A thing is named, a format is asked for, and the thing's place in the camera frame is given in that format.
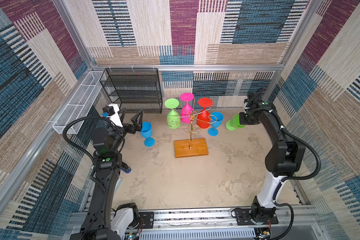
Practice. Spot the gold wire glass rack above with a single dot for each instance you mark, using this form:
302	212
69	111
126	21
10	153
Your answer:
191	128

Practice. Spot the pink wine glass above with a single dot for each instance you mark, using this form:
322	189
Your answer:
187	109

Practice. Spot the green wine glass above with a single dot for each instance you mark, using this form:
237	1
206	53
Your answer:
173	117
234	123

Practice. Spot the black mesh shelf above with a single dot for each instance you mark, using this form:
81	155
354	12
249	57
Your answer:
134	89

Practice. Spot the white mesh wall basket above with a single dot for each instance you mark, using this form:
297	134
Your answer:
81	101

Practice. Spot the wooden rack base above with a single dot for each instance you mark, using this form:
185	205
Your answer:
191	148

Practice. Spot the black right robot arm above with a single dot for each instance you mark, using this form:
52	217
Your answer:
282	162

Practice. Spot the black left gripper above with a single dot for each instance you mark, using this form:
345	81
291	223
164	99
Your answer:
134	128

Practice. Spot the red wine glass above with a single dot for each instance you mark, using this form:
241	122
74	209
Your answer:
203	120

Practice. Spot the blue stapler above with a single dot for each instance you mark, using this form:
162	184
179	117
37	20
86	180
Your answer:
125	168

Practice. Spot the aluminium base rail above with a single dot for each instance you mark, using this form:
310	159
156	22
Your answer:
235	223

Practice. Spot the green wine glass back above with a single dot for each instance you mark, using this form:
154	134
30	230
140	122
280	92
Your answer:
173	117

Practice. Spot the blue wine glass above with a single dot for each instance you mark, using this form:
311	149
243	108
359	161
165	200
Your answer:
146	133
216	120

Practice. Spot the blue wine glass front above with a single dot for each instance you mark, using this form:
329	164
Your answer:
146	133

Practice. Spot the green wine glass front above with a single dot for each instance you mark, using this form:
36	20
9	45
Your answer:
234	123

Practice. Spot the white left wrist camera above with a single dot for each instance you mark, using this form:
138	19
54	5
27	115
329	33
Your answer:
111	112

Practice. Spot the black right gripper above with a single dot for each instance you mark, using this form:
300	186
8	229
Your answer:
242	121

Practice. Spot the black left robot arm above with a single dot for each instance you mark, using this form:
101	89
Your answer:
105	180

